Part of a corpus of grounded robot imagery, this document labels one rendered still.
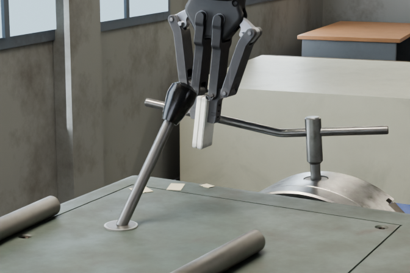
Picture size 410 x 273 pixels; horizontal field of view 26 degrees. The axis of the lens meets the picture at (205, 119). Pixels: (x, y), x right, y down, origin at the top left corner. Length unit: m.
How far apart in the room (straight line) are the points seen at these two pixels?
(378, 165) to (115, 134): 1.45
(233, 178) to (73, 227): 4.28
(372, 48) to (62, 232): 6.39
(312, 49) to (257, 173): 2.39
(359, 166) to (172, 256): 4.16
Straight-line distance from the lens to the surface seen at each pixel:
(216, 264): 0.80
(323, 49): 7.34
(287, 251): 0.88
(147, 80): 5.13
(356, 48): 7.28
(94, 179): 4.44
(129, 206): 0.95
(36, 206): 0.97
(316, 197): 1.15
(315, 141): 1.21
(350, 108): 4.94
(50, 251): 0.89
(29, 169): 4.08
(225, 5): 1.13
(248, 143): 5.14
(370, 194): 1.21
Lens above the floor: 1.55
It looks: 11 degrees down
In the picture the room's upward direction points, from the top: straight up
